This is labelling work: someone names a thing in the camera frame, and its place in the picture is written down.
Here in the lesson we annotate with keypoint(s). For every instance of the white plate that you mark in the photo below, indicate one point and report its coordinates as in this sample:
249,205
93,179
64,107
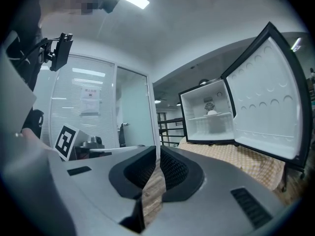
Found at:
212,112

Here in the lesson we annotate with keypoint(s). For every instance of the frosted glass door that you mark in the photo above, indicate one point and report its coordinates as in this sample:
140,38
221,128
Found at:
134,107

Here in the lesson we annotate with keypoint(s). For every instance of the black chest-mounted device box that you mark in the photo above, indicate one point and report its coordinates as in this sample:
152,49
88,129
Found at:
61,51

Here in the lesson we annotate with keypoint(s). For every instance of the small ceiling light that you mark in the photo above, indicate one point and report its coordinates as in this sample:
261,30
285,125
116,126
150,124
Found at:
296,44

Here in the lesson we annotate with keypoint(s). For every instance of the black head-worn camera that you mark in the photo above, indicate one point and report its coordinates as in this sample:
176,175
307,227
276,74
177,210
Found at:
110,1

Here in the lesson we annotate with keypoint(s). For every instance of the black office chair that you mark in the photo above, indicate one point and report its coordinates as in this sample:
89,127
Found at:
122,135

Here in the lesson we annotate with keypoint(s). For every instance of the person's black clothing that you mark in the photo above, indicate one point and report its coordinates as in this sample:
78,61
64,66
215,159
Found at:
22,48

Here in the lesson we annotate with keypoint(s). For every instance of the black fridge with white interior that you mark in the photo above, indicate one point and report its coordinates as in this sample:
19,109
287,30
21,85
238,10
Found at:
265,95

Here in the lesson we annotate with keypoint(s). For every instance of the yellow checked tablecloth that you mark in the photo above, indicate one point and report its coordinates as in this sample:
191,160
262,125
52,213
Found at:
246,161

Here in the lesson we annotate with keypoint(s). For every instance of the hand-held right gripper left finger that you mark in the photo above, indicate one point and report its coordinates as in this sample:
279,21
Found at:
98,181

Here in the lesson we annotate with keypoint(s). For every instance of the black metal railing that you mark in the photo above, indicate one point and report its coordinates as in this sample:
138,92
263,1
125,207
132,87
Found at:
169,131

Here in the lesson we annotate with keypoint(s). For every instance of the paper notice sheet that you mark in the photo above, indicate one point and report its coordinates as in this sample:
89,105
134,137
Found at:
90,101

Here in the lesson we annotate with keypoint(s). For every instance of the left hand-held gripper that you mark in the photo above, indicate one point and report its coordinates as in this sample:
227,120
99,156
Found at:
65,141

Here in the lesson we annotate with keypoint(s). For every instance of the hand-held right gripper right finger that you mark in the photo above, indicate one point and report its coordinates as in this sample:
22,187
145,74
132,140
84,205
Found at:
211,195

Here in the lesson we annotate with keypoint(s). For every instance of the person's left forearm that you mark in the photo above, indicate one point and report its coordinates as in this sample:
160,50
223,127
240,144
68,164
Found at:
34,138

